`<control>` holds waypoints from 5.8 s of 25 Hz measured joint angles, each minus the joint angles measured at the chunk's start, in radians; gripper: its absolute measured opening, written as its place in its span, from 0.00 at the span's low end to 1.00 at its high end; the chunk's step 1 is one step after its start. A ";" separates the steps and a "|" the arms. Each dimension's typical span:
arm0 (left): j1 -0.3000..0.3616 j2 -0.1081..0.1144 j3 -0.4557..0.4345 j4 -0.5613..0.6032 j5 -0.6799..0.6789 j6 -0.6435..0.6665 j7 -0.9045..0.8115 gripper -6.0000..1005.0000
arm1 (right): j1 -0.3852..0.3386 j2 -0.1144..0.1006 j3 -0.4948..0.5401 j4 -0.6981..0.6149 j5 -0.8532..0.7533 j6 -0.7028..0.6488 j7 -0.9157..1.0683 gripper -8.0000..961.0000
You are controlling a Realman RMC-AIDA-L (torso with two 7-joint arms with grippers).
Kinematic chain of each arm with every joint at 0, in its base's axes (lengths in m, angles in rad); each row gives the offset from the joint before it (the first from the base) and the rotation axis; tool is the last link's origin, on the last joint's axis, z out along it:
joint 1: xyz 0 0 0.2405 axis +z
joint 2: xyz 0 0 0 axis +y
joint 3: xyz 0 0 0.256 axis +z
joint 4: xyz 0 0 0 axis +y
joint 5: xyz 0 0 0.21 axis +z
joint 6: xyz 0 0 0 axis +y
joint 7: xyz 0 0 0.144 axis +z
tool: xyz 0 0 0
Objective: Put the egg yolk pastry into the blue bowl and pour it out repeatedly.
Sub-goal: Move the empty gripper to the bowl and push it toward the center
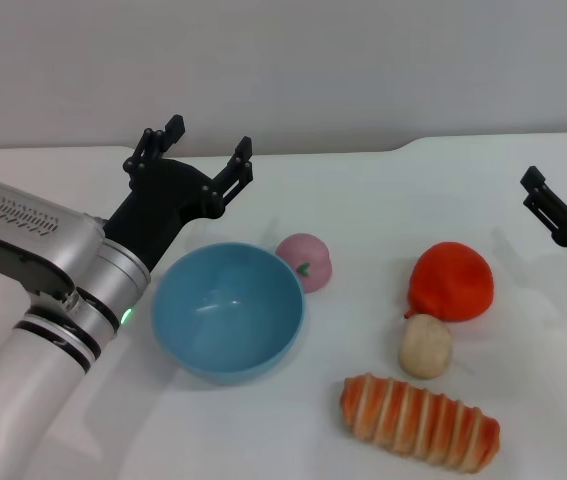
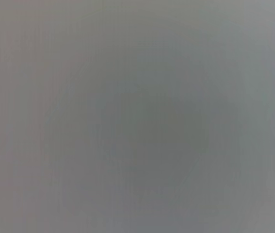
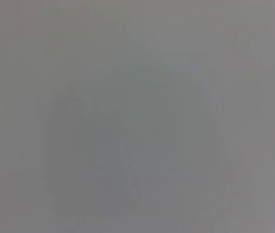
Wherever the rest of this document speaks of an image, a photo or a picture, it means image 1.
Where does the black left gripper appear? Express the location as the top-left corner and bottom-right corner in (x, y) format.
(102, 114), (254, 275)

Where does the blue bowl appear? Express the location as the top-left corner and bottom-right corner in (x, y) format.
(150, 242), (306, 386)

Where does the beige potato toy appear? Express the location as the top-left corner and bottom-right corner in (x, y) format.
(398, 313), (453, 380)

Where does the pink peach bun toy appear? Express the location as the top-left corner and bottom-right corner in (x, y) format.
(275, 232), (335, 295)

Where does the orange striped bread loaf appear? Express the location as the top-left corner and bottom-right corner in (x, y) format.
(338, 373), (502, 474)

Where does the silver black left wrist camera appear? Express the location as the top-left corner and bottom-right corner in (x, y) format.
(0, 178), (109, 301)

